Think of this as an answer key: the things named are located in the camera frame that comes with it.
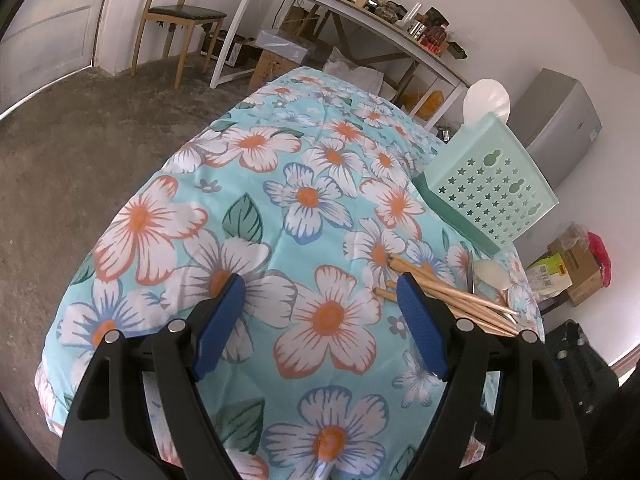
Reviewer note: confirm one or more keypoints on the metal cups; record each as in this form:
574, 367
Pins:
413, 27

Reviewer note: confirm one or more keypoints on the white frame desk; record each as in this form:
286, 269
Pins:
360, 15

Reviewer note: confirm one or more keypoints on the orange plastic bag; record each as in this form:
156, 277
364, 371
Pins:
430, 102

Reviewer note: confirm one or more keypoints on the red plastic bag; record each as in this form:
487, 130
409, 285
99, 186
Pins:
599, 255

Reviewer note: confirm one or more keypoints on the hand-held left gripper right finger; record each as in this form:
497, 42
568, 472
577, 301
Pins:
422, 325

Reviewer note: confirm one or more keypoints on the floral blue blanket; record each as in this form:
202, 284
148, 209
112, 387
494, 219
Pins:
280, 210

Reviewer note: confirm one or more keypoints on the grey refrigerator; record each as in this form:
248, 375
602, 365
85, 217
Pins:
560, 120

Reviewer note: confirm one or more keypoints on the green perforated utensil basket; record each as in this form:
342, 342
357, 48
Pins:
495, 185

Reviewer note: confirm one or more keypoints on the white panel door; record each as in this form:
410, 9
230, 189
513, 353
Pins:
50, 25

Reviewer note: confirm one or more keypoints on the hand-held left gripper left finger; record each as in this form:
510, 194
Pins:
220, 330

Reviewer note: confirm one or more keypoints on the wooden chair black seat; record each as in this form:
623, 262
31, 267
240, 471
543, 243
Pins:
175, 12

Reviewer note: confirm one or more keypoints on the white microwave oven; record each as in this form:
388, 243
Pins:
235, 55

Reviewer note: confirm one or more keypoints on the wooden chopstick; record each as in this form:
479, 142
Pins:
475, 310
450, 284
382, 293
465, 300
485, 321

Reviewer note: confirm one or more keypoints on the grey white pillow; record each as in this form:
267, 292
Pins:
352, 72

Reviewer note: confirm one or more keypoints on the black bag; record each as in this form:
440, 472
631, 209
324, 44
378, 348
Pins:
585, 365

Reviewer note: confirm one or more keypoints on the grey flat box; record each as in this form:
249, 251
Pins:
285, 42

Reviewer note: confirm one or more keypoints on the cardboard box under desk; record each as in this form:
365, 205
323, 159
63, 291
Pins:
267, 67

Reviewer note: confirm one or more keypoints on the open brown cardboard box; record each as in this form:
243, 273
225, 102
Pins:
577, 265

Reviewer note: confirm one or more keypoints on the white rice paddle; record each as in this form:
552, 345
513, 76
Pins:
492, 272

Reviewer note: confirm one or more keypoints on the metal spoon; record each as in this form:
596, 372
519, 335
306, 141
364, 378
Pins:
472, 270

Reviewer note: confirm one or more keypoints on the red drink bottle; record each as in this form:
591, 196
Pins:
434, 36

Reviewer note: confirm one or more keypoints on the yellow green printed box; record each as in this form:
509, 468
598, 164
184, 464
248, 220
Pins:
545, 275

